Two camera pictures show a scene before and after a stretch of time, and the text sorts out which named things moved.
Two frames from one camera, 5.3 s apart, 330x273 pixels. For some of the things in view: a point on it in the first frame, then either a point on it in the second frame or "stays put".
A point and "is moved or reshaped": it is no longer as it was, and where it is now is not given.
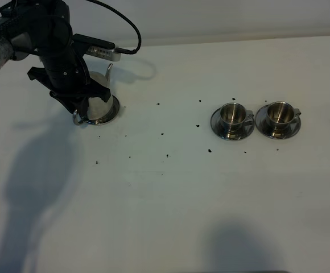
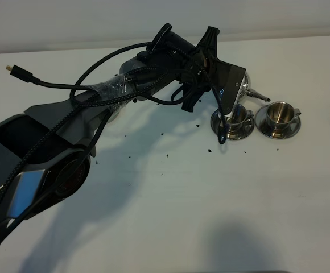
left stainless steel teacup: x=232 y=116 stays put
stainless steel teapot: x=99 y=111 is moved or reshaped
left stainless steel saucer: x=215 y=123 stays put
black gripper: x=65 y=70 to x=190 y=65
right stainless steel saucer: x=262 y=125 stays put
